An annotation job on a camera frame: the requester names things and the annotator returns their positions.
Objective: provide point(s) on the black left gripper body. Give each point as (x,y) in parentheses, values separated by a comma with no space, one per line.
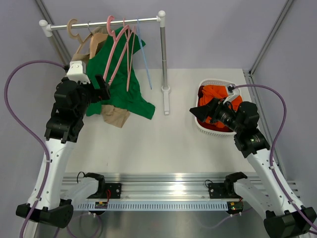
(92,95)

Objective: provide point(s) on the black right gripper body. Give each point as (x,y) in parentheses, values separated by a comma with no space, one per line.
(224,115)

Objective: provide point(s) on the green t shirt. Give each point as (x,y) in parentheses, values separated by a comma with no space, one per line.
(131,100)

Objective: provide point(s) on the wooden hanger with metal hook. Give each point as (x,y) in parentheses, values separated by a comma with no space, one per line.
(95,38)

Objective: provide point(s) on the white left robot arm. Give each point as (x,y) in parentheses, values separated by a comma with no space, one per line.
(62,132)

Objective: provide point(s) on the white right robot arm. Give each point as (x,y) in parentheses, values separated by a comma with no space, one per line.
(283,214)

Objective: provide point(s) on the beige t shirt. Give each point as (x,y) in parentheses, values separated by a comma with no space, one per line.
(112,115)

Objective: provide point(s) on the thin pink plastic hanger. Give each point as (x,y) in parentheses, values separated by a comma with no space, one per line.
(129,54)

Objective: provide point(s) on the thick pink plastic hanger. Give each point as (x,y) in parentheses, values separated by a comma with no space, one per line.
(116,39)

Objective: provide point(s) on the orange garment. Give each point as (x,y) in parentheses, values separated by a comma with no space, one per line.
(205,95)

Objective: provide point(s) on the white laundry basket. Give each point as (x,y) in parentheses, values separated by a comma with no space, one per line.
(200,128)

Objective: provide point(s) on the white metal clothes rack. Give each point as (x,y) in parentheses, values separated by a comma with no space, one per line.
(160,18)

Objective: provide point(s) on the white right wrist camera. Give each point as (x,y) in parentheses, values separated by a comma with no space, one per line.
(232,93)

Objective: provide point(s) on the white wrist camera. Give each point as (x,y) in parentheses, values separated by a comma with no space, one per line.
(232,93)
(77,72)

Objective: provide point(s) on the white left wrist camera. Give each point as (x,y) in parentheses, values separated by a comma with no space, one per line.
(77,72)

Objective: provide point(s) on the blue wire hanger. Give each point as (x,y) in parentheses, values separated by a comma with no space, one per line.
(143,54)

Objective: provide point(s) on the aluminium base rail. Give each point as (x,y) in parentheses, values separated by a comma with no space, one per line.
(158,189)

